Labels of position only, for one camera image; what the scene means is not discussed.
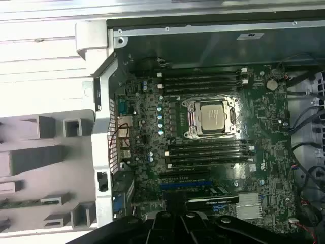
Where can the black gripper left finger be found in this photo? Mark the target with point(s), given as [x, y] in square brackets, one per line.
[165, 228]

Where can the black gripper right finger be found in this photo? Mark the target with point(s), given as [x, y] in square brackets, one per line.
[198, 228]

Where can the green RAM stick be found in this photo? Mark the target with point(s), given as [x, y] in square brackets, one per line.
[20, 205]

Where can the RAM slot with white clips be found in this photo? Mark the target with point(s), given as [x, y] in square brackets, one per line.
[203, 71]
[203, 84]
[208, 163]
[166, 153]

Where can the blue expansion slot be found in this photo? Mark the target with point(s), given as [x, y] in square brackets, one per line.
[182, 186]

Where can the silver chipset heatsink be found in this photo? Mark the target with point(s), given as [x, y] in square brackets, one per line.
[248, 206]

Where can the black expansion slot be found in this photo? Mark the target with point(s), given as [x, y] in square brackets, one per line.
[182, 175]

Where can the silver CPU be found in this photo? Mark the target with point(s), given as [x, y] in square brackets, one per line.
[213, 118]

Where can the green motherboard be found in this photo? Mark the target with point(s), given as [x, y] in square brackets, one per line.
[269, 142]

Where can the metal CPU socket cover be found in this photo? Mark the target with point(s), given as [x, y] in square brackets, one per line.
[193, 115]

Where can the CPU socket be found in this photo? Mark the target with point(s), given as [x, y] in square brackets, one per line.
[203, 100]

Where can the grey parts rack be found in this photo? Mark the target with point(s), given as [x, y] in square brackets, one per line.
[33, 160]

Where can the round coin battery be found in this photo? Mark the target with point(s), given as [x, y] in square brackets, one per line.
[271, 84]

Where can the black PC case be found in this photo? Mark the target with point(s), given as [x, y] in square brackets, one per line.
[203, 50]

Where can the metal drive cage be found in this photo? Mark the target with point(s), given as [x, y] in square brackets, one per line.
[320, 86]

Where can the white case sticker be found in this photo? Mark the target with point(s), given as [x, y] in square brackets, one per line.
[250, 35]

